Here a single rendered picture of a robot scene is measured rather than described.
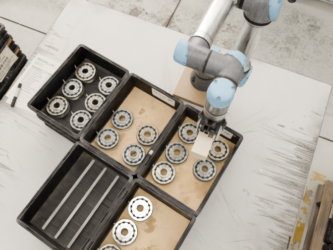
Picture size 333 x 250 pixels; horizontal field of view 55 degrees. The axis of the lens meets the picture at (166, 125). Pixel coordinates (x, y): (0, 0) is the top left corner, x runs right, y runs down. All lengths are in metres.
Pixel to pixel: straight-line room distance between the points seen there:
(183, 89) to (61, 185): 0.77
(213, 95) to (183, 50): 0.18
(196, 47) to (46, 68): 1.11
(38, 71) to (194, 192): 1.08
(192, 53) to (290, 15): 2.19
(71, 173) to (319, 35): 2.34
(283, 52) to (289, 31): 0.23
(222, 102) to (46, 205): 0.92
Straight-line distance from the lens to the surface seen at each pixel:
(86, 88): 1.65
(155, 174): 1.42
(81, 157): 1.52
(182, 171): 1.45
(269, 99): 1.80
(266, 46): 2.87
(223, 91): 0.92
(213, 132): 1.10
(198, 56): 0.99
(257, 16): 1.29
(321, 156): 2.58
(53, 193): 1.52
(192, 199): 1.43
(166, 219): 1.42
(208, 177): 1.43
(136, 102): 1.57
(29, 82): 1.92
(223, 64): 0.98
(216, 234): 1.56
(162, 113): 1.54
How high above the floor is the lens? 2.24
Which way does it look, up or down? 68 degrees down
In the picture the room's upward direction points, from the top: 1 degrees counter-clockwise
